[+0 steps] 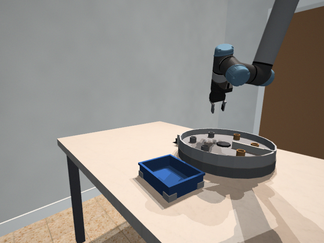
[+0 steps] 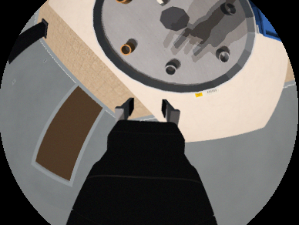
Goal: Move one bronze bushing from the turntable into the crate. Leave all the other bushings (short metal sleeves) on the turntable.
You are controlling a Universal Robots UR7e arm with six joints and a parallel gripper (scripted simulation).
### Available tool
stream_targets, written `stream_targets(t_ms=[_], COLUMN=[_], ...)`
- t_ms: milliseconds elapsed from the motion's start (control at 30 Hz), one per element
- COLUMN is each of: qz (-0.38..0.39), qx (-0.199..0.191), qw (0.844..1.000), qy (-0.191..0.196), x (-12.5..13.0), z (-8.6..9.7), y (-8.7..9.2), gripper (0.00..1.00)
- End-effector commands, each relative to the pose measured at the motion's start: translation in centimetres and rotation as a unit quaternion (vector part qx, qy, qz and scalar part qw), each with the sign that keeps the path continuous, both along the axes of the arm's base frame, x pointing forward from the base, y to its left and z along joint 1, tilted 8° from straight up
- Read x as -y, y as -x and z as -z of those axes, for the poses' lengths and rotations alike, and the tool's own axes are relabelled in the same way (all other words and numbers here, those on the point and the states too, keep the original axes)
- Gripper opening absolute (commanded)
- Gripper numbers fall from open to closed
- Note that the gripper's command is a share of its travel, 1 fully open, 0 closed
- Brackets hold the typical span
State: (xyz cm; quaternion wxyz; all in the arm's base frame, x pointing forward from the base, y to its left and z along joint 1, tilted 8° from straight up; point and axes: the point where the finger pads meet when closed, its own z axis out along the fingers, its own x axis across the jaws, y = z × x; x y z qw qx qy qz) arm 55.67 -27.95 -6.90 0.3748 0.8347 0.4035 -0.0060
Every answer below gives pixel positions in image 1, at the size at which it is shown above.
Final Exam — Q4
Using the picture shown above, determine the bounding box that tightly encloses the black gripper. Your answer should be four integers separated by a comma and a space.
209, 72, 233, 113

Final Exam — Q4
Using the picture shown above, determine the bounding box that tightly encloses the blue plastic crate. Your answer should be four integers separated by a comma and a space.
138, 154, 205, 203

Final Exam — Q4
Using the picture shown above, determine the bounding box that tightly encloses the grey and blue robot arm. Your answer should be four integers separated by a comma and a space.
213, 0, 299, 87

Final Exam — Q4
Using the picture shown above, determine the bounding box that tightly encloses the grey round turntable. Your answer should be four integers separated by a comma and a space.
173, 128, 277, 179

